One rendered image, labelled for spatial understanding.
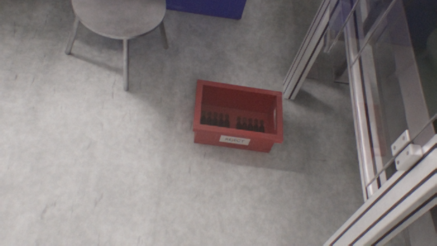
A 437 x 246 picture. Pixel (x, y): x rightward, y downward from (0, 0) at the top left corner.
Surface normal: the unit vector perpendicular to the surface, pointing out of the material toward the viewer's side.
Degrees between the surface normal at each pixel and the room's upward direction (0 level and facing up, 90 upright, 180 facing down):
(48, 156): 0
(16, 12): 0
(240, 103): 90
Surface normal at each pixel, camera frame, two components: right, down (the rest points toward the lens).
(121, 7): 0.18, -0.54
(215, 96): -0.04, 0.83
